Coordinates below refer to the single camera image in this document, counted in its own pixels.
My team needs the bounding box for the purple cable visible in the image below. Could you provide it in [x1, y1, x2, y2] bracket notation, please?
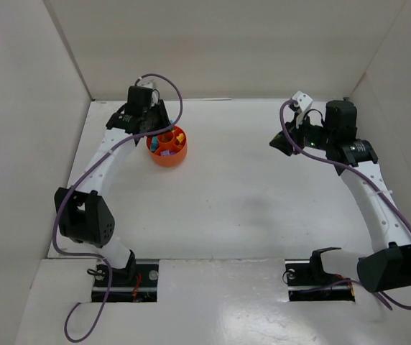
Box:
[279, 99, 411, 311]
[51, 73, 184, 343]

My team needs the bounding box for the yellow curved lego brick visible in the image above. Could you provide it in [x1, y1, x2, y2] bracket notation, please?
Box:
[175, 133, 185, 144]

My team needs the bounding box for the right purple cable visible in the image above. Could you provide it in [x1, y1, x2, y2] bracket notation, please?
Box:
[279, 99, 411, 311]

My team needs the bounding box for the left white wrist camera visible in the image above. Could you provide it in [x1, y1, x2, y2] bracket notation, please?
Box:
[140, 80, 157, 90]

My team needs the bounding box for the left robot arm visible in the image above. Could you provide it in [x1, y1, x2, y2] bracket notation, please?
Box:
[52, 80, 172, 272]

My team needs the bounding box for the blue lego brick in container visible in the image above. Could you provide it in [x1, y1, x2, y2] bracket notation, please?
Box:
[150, 141, 159, 152]

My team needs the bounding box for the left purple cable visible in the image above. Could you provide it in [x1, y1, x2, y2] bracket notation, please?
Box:
[51, 73, 184, 343]

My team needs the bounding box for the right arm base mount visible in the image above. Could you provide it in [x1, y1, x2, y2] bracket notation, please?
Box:
[282, 247, 355, 302]

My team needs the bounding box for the aluminium rail right side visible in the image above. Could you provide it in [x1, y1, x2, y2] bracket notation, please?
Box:
[333, 98, 350, 117]

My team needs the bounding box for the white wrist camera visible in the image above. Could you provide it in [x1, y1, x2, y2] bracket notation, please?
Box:
[290, 91, 313, 128]
[140, 80, 157, 90]

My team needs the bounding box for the orange round divided container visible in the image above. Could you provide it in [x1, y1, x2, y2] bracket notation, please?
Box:
[146, 126, 188, 168]

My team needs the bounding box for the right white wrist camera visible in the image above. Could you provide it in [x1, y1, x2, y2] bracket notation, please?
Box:
[290, 91, 313, 128]

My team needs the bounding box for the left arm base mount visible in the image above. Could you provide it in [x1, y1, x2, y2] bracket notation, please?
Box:
[86, 259, 160, 303]

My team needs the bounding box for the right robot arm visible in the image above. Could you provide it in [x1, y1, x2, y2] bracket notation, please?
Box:
[269, 93, 411, 293]

